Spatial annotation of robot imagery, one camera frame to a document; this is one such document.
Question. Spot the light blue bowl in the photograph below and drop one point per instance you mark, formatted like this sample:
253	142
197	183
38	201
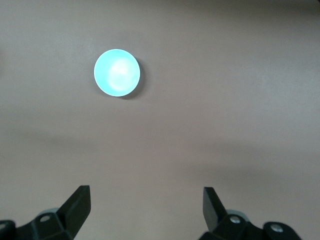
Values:
117	73

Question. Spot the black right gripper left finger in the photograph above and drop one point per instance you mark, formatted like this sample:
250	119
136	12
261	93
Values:
72	212

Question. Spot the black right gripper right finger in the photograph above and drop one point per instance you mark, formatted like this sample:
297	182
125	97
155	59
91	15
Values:
212	210

